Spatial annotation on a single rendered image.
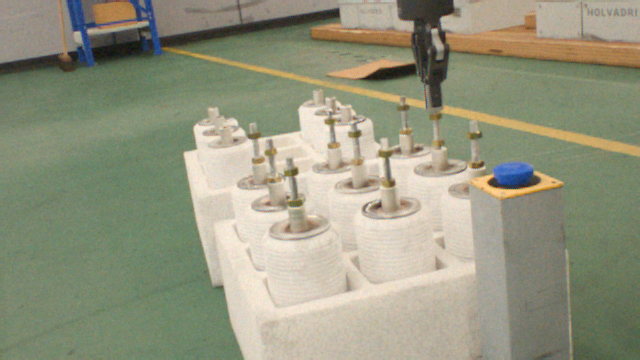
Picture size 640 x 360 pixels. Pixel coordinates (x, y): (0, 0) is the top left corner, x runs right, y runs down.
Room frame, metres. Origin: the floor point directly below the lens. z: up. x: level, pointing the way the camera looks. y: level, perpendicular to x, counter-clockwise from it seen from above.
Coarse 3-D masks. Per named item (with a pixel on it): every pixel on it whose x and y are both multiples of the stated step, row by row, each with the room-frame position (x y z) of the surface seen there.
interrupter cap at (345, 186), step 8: (368, 176) 1.02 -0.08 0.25; (376, 176) 1.01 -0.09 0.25; (336, 184) 1.00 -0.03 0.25; (344, 184) 1.00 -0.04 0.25; (352, 184) 1.00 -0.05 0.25; (376, 184) 0.97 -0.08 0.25; (344, 192) 0.96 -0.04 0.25; (352, 192) 0.95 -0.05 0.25; (360, 192) 0.95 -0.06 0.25; (368, 192) 0.95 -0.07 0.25
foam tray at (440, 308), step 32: (224, 224) 1.11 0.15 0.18; (224, 256) 1.03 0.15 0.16; (352, 256) 0.91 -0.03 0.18; (448, 256) 0.87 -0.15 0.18; (224, 288) 1.12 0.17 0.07; (256, 288) 0.85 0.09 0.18; (352, 288) 0.84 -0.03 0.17; (384, 288) 0.80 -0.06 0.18; (416, 288) 0.80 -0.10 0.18; (448, 288) 0.81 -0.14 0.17; (256, 320) 0.77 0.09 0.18; (288, 320) 0.76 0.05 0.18; (320, 320) 0.77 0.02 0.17; (352, 320) 0.78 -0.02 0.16; (384, 320) 0.79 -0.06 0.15; (416, 320) 0.80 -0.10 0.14; (448, 320) 0.81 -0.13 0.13; (256, 352) 0.83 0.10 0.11; (288, 352) 0.76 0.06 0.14; (320, 352) 0.77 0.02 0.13; (352, 352) 0.78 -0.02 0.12; (384, 352) 0.79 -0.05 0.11; (416, 352) 0.80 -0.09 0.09; (448, 352) 0.80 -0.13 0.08; (480, 352) 0.81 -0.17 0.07
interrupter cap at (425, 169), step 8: (448, 160) 1.04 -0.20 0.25; (456, 160) 1.04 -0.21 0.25; (416, 168) 1.02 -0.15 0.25; (424, 168) 1.02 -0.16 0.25; (432, 168) 1.02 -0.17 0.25; (456, 168) 1.00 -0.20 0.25; (464, 168) 0.99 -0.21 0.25; (424, 176) 0.99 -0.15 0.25; (432, 176) 0.98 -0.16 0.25; (440, 176) 0.98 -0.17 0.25
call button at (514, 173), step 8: (496, 168) 0.73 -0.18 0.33; (504, 168) 0.72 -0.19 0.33; (512, 168) 0.72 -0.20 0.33; (520, 168) 0.71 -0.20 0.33; (528, 168) 0.71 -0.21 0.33; (496, 176) 0.72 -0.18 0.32; (504, 176) 0.71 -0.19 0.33; (512, 176) 0.70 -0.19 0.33; (520, 176) 0.70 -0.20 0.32; (528, 176) 0.71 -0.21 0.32; (504, 184) 0.71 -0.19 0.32; (512, 184) 0.71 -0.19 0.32
